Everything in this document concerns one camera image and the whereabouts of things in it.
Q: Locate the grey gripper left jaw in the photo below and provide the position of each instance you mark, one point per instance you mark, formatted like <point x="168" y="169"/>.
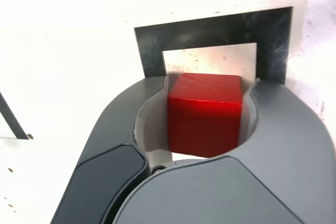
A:
<point x="105" y="155"/>

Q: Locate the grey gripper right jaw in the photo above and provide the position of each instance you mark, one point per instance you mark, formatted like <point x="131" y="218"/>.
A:
<point x="262" y="182"/>

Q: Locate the red cube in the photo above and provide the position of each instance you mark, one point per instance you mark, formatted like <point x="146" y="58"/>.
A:
<point x="204" y="119"/>

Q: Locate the black tape square outline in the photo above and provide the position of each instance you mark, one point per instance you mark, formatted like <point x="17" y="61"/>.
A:
<point x="210" y="30"/>

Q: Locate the black tape strip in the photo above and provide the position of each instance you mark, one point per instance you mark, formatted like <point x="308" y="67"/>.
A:
<point x="13" y="121"/>

